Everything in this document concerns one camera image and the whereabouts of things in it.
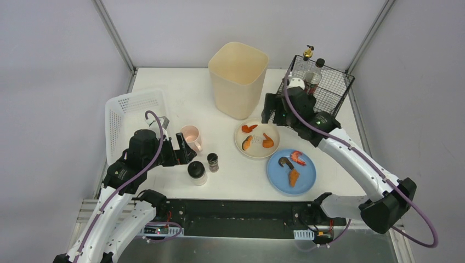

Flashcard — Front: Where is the black lid jar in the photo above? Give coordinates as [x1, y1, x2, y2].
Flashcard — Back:
[188, 161, 207, 186]

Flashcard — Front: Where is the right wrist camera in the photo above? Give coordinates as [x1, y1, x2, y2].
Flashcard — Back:
[287, 77, 305, 90]

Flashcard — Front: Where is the white plastic basket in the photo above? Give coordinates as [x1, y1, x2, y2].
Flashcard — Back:
[105, 88, 172, 164]

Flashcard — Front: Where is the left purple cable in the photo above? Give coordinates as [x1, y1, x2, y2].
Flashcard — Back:
[72, 110, 165, 263]

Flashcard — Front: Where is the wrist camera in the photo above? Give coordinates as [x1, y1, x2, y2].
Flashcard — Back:
[145, 115, 171, 139]
[287, 77, 305, 90]

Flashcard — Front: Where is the soy sauce bottle red label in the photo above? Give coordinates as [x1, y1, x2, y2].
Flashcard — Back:
[304, 58, 325, 95]

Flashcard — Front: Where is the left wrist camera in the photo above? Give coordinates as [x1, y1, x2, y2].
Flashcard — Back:
[145, 115, 171, 139]

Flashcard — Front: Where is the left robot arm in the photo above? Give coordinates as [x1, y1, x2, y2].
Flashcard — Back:
[54, 129, 197, 262]

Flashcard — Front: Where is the beige plastic bin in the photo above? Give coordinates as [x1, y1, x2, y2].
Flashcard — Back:
[208, 42, 269, 120]

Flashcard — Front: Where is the beige plate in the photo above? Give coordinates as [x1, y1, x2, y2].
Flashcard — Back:
[234, 118, 280, 159]

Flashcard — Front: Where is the clear glass bottle gold cap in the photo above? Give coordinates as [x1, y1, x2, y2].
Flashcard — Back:
[294, 45, 314, 79]

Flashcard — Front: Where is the orange food piece top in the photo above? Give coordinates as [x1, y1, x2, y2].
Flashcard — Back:
[241, 124, 258, 133]

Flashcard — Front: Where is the pink mug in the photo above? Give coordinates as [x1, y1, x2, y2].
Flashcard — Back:
[180, 125, 202, 152]

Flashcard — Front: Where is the orange fried food piece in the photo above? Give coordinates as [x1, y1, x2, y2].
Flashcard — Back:
[288, 169, 300, 188]

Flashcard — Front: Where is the orange dark food piece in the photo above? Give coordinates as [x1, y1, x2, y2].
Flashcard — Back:
[241, 135, 253, 151]

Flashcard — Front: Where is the black wire basket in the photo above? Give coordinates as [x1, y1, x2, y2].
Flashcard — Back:
[288, 55, 355, 117]

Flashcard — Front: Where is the blue plate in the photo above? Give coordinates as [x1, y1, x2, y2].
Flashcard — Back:
[266, 149, 316, 196]

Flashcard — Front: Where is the red shrimp toy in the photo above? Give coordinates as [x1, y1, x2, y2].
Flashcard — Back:
[290, 151, 307, 166]

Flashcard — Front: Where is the orange curved food piece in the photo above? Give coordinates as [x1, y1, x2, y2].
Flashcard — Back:
[262, 133, 274, 148]

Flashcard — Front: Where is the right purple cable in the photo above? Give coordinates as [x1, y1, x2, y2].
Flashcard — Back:
[282, 71, 439, 249]

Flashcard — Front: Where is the purple cable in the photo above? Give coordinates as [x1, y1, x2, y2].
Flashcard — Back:
[72, 110, 165, 263]
[282, 71, 439, 249]

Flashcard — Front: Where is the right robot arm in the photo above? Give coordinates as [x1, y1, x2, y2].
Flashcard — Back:
[262, 87, 417, 234]

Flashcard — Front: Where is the dark curved food piece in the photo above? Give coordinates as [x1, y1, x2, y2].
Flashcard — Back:
[278, 157, 294, 170]

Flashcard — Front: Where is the small dark spice jar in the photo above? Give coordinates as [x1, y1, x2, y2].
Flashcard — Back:
[207, 153, 219, 173]

